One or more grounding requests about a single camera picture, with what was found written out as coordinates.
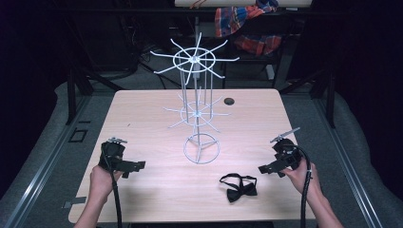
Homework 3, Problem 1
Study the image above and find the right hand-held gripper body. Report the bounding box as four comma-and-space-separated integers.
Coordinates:
269, 126, 303, 175

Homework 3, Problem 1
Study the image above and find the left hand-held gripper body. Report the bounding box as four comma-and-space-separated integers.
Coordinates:
98, 137, 128, 173

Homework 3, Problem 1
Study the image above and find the black bow tie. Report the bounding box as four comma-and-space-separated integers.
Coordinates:
219, 172, 259, 203

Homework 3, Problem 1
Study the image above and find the white wire display rack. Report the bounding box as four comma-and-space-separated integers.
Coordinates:
149, 31, 240, 165

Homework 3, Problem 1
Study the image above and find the person's left hand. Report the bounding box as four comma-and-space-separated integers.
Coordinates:
89, 164, 124, 201

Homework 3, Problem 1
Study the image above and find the person's right hand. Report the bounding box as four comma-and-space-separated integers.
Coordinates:
282, 158, 317, 197

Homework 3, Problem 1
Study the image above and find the black tape rectangle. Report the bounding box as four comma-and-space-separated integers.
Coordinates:
68, 127, 88, 143

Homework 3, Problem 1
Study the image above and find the grey tape strip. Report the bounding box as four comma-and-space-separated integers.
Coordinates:
62, 196, 87, 209

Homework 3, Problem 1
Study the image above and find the plaid cloth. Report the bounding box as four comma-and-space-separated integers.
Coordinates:
214, 0, 283, 57

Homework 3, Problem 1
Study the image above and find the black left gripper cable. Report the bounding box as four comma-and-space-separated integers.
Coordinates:
102, 151, 124, 228

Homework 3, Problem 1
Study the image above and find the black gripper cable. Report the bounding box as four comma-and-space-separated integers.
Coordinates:
289, 144, 314, 228
102, 151, 124, 228

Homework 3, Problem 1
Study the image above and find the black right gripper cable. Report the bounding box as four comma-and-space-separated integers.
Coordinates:
289, 144, 314, 228

